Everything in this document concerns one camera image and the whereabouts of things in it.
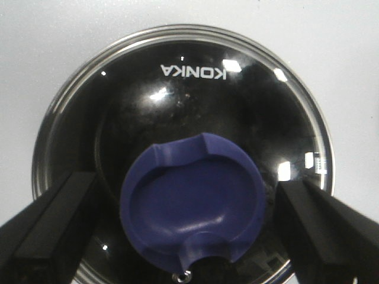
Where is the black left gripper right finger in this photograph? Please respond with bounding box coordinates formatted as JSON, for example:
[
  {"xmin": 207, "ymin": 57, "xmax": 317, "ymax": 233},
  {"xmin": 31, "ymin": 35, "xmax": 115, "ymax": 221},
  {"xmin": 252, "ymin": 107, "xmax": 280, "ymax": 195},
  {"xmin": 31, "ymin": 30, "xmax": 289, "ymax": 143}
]
[{"xmin": 275, "ymin": 181, "xmax": 378, "ymax": 283}]

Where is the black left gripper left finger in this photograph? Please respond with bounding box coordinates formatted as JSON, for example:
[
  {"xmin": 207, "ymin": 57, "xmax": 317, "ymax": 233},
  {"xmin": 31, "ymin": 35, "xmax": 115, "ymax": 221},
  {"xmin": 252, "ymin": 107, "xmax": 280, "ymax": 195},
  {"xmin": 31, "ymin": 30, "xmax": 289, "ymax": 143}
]
[{"xmin": 1, "ymin": 172, "xmax": 97, "ymax": 283}]

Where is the glass lid with blue knob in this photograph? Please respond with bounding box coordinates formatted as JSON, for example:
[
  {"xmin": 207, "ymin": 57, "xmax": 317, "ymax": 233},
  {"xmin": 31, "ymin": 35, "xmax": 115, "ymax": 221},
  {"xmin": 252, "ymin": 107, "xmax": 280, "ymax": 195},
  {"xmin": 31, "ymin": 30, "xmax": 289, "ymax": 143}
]
[{"xmin": 32, "ymin": 25, "xmax": 333, "ymax": 283}]

